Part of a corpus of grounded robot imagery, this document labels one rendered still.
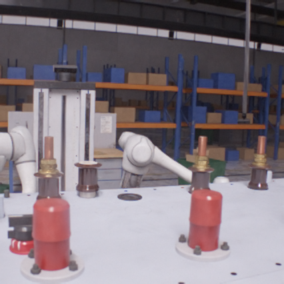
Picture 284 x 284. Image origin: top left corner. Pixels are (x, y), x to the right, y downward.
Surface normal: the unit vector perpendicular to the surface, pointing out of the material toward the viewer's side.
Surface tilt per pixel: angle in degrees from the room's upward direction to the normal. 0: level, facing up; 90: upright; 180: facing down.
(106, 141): 90
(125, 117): 90
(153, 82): 90
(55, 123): 90
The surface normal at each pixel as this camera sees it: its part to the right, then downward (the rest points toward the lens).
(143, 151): 0.12, 0.01
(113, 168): 0.34, 0.11
